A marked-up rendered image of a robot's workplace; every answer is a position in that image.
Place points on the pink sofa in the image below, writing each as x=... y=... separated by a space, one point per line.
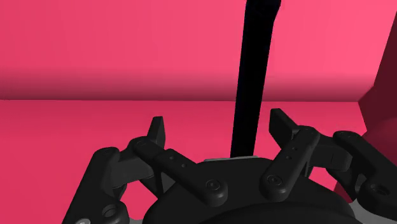
x=93 y=46

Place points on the black long flat object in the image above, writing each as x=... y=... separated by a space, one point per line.
x=252 y=77

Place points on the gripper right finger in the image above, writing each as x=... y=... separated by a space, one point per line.
x=294 y=152

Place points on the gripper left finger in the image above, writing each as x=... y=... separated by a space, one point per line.
x=186 y=169

